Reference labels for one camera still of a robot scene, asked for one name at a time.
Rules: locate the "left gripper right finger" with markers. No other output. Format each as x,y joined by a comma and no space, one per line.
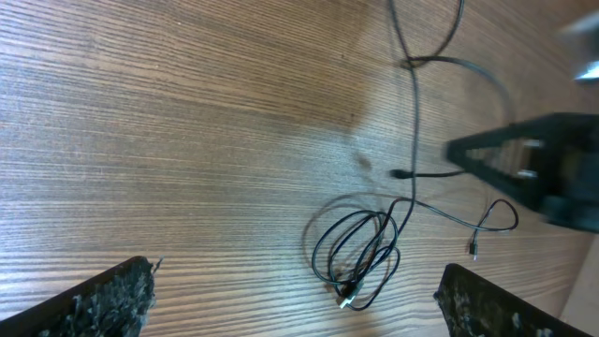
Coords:
473,306

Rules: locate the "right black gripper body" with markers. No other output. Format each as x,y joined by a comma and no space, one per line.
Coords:
570,179

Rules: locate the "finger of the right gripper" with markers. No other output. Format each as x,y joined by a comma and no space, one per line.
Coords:
511,158

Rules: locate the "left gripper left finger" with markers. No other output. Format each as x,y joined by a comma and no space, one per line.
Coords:
116,302

